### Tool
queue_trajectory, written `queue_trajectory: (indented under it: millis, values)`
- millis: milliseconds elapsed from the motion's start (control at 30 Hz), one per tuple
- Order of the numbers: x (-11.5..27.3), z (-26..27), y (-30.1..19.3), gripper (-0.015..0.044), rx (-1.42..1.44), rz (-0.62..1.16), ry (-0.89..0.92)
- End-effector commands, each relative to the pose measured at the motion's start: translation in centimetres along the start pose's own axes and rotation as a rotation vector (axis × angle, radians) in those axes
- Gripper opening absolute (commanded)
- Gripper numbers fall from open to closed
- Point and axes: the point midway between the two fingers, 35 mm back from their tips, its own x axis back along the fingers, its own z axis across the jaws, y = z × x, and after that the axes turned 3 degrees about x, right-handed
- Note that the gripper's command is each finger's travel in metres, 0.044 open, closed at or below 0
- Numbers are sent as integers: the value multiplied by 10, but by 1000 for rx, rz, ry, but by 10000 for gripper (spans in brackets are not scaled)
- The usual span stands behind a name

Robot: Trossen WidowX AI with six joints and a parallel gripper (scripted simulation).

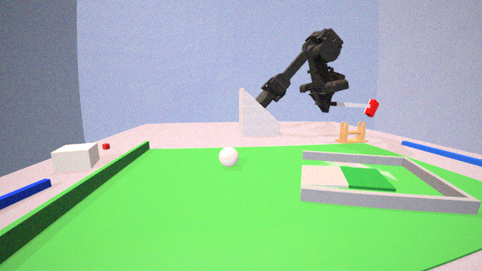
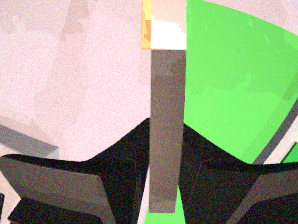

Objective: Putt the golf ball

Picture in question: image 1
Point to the red and white golf putter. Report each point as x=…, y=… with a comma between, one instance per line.
x=370, y=108

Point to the green mat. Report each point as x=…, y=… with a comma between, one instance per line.
x=182, y=210

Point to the blue rectangular bar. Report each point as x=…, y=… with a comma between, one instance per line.
x=22, y=193

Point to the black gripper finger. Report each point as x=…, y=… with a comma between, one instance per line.
x=325, y=99
x=315, y=97

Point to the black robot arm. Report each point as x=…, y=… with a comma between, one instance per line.
x=320, y=47

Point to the blue long flat bar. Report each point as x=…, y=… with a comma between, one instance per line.
x=462, y=158

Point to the white ball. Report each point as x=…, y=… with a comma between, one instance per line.
x=228, y=156

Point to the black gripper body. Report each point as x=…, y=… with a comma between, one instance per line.
x=320, y=81

